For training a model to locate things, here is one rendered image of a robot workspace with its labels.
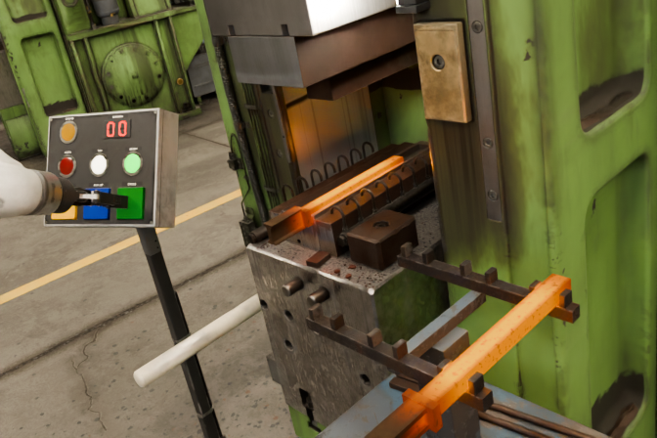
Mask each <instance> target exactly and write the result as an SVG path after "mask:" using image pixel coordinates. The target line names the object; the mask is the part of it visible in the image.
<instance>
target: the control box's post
mask: <svg viewBox="0 0 657 438"><path fill-rule="evenodd" d="M136 230H137V233H138V236H139V239H140V242H141V245H142V248H143V251H144V253H145V255H146V258H147V261H148V264H149V267H150V270H151V273H152V276H153V282H154V285H155V288H156V291H157V294H158V297H159V300H160V303H161V306H162V309H163V312H164V315H165V319H166V322H167V324H168V327H169V330H170V333H171V336H172V338H174V339H176V340H180V339H181V338H183V337H184V336H186V335H187V330H186V327H185V324H184V321H183V318H182V314H181V311H180V308H179V305H178V302H177V298H176V295H175V292H174V289H173V286H172V282H171V280H170V277H169V274H168V271H167V267H166V264H165V261H164V258H163V255H162V249H161V246H160V243H159V240H158V237H157V233H156V230H155V228H136ZM181 367H182V370H183V373H184V376H185V379H186V381H187V384H188V387H189V391H190V394H191V397H192V400H193V403H194V406H195V409H196V412H197V413H199V414H200V415H204V414H205V413H206V412H208V411H209V410H210V409H211V408H210V405H209V402H208V399H207V395H206V392H205V389H204V386H203V383H202V379H201V376H200V373H199V370H198V367H197V361H196V358H195V355H194V356H192V357H191V358H189V359H188V360H186V361H185V362H183V363H182V364H181ZM198 420H199V423H200V426H201V430H202V433H203V436H204V438H220V437H219V433H218V430H217V426H216V423H215V420H214V417H213V414H212V412H211V413H210V414H209V415H207V416H205V417H204V418H199V417H198Z"/></svg>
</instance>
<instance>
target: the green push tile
mask: <svg viewBox="0 0 657 438"><path fill-rule="evenodd" d="M117 194H118V195H121V196H128V208H127V209H125V208H124V209H121V208H117V209H116V219H144V212H145V188H144V187H139V188H118V189H117Z"/></svg>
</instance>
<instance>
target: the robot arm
mask: <svg viewBox="0 0 657 438"><path fill-rule="evenodd" d="M81 205H88V206H92V205H97V206H102V207H105V208H106V209H111V208H121V209H124V208H125V209H127V208H128V196H121V195H116V194H109V193H103V192H100V191H98V190H95V191H92V193H91V191H90V190H84V189H82V188H77V187H74V186H73V185H72V184H71V182H70V181H69V180H68V179H66V178H62V177H57V176H56V175H54V174H53V173H50V172H45V171H38V170H34V169H26V168H24V167H23V166H22V164H21V163H19V162H18V161H16V160H14V159H13V158H11V157H10V156H8V155H7V154H6V153H4V152H3V151H2V150H1V149H0V218H8V217H16V216H19V215H25V216H29V215H33V216H37V215H50V214H52V213H56V214H61V213H65V212H67V211H68V210H69V209H70V208H71V207H72V206H81Z"/></svg>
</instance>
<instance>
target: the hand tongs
mask: <svg viewBox="0 0 657 438"><path fill-rule="evenodd" d="M389 386H390V387H391V388H393V389H396V390H399V391H401V392H405V391H406V390H407V389H409V388H410V389H412V390H414V391H415V392H419V387H418V381H416V380H414V379H412V378H410V377H408V376H406V375H404V374H402V373H400V374H398V375H397V374H396V376H394V377H393V378H392V379H391V380H390V381H389ZM489 409H491V410H494V411H497V412H500V413H503V414H506V415H509V416H514V417H517V418H520V419H523V420H525V421H528V422H531V423H534V424H537V425H539V426H542V427H544V428H547V429H550V430H553V431H556V432H559V433H562V434H564V435H567V436H570V437H573V438H597V437H594V436H591V435H589V434H586V433H583V432H580V431H577V430H575V429H572V428H569V427H566V426H563V425H560V424H557V423H554V422H551V421H548V420H545V419H542V418H539V417H536V416H532V415H529V414H526V413H523V412H520V411H517V410H515V409H512V408H509V407H506V406H503V405H500V404H497V403H494V404H493V405H492V406H491V407H490V408H489ZM478 417H479V418H481V419H484V420H486V421H489V422H491V423H493V424H496V425H498V426H501V427H504V428H506V429H509V430H512V431H514V432H517V433H520V434H523V435H525V436H528V437H531V438H553V437H550V436H548V435H545V434H543V433H540V432H537V431H535V430H532V429H529V428H526V427H524V426H521V425H518V424H515V423H513V422H510V421H507V420H504V419H502V418H499V417H496V416H492V415H489V414H486V413H482V412H480V411H478Z"/></svg>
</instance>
